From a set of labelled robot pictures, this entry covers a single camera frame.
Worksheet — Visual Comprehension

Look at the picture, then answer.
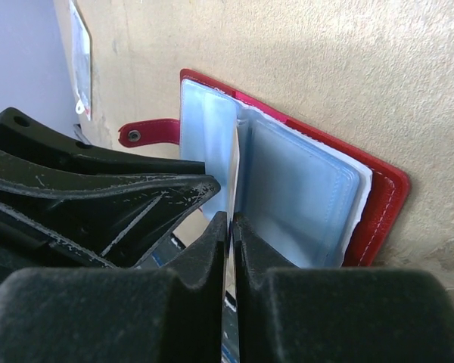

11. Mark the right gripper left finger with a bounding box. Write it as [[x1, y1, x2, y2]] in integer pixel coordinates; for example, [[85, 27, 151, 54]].
[[0, 212, 227, 362]]

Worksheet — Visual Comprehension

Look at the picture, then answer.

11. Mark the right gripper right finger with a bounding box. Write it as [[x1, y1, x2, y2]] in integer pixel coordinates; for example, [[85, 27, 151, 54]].
[[232, 214, 454, 362]]

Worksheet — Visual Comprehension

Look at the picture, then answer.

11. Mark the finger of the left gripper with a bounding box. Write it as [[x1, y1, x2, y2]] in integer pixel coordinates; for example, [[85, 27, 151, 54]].
[[0, 150, 219, 268], [0, 107, 205, 175]]

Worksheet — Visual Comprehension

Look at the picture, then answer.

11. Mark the red card holder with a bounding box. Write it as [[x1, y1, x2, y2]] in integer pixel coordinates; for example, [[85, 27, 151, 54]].
[[119, 69, 411, 268]]

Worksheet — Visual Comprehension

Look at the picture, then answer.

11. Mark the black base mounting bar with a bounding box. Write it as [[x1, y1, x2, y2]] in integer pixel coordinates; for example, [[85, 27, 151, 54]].
[[148, 234, 240, 362]]

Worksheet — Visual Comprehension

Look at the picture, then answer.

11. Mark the silver foil packet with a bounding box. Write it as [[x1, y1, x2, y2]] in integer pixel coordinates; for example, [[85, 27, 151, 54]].
[[69, 1, 92, 120]]

